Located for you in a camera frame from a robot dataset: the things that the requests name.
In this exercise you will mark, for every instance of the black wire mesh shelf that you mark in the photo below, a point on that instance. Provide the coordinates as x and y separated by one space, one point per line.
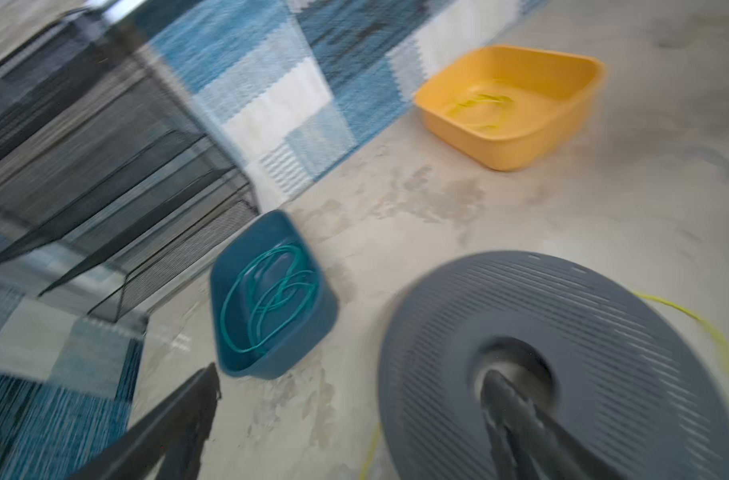
110 187

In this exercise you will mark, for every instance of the teal plastic bin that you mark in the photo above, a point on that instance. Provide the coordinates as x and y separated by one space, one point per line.
271 302

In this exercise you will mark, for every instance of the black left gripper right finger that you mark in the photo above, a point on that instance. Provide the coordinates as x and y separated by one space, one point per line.
527 443

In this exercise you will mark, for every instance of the yellow plastic bin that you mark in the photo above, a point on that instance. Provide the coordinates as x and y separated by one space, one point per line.
507 106

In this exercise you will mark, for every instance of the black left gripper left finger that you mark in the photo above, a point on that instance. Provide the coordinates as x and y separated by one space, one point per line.
169 440

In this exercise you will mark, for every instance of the grey perforated cable spool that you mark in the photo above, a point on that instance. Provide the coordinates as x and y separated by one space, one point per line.
626 385

